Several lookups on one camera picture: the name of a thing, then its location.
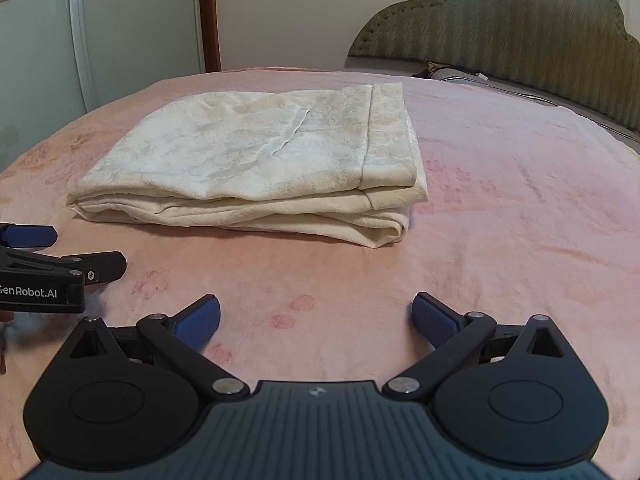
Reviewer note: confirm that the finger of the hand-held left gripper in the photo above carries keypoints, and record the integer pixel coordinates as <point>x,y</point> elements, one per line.
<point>30,235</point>
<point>102,266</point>

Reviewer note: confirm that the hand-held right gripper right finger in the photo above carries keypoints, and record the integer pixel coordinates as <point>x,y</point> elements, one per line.
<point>432,320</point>

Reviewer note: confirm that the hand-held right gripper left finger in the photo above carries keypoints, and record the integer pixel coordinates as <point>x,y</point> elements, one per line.
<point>200,321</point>

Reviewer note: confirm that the cream patterned pants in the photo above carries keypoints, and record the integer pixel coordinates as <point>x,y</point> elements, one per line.
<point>260,160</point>

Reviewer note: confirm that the pink bed blanket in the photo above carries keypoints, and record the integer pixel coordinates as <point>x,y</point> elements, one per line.
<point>475,270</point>

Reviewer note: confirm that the white flower-decal wardrobe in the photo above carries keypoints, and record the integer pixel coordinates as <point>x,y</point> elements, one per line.
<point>95,30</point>

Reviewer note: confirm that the grey mattress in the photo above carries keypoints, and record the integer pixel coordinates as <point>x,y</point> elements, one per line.
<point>540,92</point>

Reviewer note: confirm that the olive green padded headboard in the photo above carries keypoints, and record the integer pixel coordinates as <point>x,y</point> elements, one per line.
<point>500,15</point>

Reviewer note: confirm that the brown wooden door frame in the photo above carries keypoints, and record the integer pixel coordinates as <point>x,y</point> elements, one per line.
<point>209,15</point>

